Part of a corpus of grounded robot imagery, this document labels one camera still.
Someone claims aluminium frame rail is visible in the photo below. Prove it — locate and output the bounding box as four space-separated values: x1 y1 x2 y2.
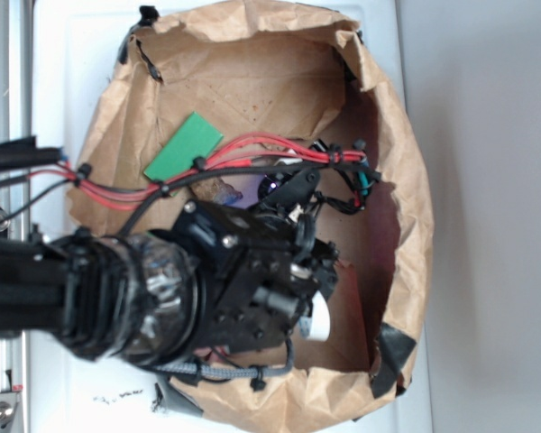
0 0 31 433

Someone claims brown paper lined box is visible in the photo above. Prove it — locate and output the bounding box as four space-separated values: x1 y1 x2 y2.
80 1 434 432

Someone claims black taped robot arm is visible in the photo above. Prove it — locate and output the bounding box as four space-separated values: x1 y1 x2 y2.
0 200 338 369

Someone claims silver corner bracket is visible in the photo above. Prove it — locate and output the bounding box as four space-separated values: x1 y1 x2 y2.
0 391 22 429

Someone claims grey braided cable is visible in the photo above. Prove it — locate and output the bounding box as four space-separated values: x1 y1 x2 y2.
155 337 297 392

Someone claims green rectangular block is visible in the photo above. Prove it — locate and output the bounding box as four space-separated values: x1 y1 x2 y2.
143 112 224 183

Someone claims brown rough rock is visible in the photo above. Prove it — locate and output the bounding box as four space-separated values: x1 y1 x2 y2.
190 178 243 205

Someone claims white flat ribbon cable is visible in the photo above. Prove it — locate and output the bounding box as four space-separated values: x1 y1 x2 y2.
299 292 333 342

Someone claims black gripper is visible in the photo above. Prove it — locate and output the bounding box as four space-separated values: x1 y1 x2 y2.
170 200 342 355

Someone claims red and black wire bundle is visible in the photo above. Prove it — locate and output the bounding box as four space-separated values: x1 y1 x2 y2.
0 133 382 240

